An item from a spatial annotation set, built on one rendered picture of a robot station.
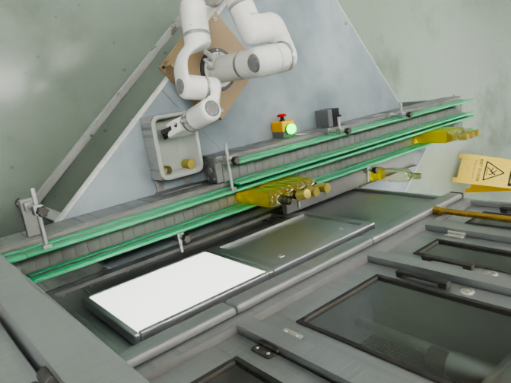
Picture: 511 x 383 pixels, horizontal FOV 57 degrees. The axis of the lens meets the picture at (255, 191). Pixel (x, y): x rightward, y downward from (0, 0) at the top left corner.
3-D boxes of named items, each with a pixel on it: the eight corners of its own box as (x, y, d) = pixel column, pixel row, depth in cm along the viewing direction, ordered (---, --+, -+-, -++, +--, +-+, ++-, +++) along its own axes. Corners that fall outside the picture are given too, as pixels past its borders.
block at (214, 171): (206, 183, 175) (217, 184, 170) (201, 158, 173) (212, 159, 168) (214, 181, 178) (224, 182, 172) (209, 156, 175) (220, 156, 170)
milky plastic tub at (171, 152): (151, 180, 168) (163, 182, 161) (139, 118, 163) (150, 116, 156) (192, 169, 178) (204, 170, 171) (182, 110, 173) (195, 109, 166)
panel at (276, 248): (84, 306, 133) (136, 347, 107) (81, 297, 132) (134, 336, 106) (304, 217, 187) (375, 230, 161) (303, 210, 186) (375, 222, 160)
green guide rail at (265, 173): (226, 183, 173) (240, 185, 167) (226, 181, 173) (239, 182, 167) (461, 113, 278) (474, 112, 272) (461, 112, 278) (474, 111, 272)
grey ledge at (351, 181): (272, 211, 202) (290, 215, 193) (269, 192, 200) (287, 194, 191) (398, 165, 259) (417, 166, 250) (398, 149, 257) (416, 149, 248)
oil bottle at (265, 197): (236, 202, 177) (274, 209, 161) (234, 188, 176) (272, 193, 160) (248, 198, 181) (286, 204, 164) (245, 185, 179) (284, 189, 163)
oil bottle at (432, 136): (414, 143, 249) (465, 143, 228) (413, 132, 248) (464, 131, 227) (419, 140, 253) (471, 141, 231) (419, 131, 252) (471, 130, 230)
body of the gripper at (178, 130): (182, 133, 149) (168, 141, 158) (209, 128, 156) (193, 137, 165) (176, 110, 149) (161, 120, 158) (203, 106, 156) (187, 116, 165)
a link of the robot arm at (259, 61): (227, 52, 155) (258, 45, 143) (257, 47, 163) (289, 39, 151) (233, 82, 158) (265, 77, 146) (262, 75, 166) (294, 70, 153)
